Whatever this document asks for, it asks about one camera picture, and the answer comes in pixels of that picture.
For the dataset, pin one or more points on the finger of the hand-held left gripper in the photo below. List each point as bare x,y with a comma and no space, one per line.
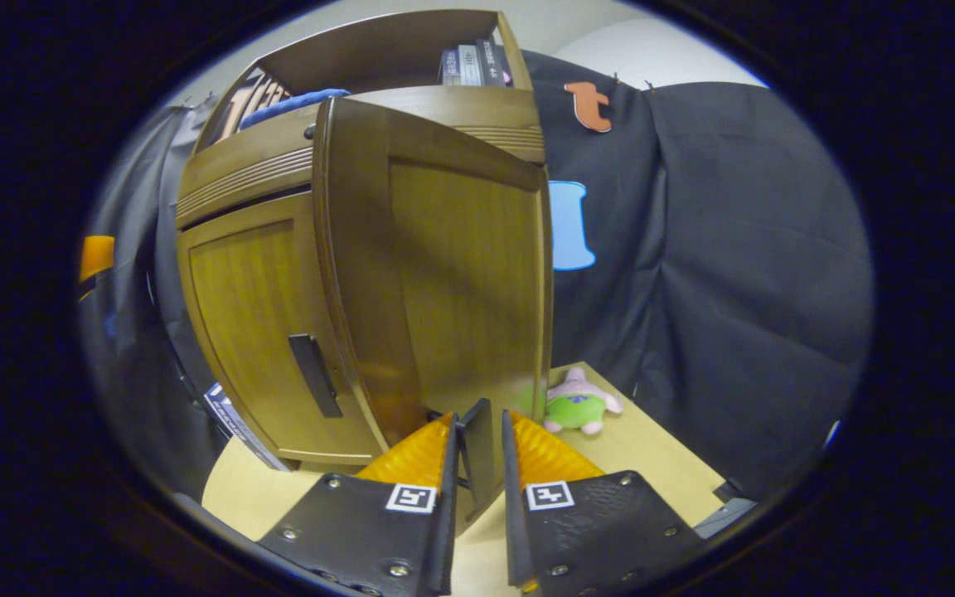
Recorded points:
96,257

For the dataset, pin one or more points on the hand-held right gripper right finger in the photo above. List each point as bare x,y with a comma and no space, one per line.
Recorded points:
512,514

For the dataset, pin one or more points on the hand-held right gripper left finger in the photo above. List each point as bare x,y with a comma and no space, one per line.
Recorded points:
450,514

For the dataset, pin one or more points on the wooden shoe cabinet door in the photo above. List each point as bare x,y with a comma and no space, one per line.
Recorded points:
254,332
461,290

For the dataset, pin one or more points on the wooden double-door shoe cabinet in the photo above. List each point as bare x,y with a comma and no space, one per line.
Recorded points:
378,50

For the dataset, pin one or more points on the pink green plush toy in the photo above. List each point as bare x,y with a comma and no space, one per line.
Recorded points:
581,406

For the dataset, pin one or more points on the wooden drawer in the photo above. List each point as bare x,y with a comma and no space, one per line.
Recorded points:
237,174

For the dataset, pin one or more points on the blue white printed booklet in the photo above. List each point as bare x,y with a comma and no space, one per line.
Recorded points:
237,423

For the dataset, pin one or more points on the blue folded towel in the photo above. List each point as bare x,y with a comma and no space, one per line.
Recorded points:
295,104

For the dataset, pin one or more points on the black backdrop cloth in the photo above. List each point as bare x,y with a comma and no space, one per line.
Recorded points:
734,290

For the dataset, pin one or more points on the grey spine book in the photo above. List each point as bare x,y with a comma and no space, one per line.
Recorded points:
469,66

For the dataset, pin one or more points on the black spine book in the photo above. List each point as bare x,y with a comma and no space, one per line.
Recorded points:
494,63

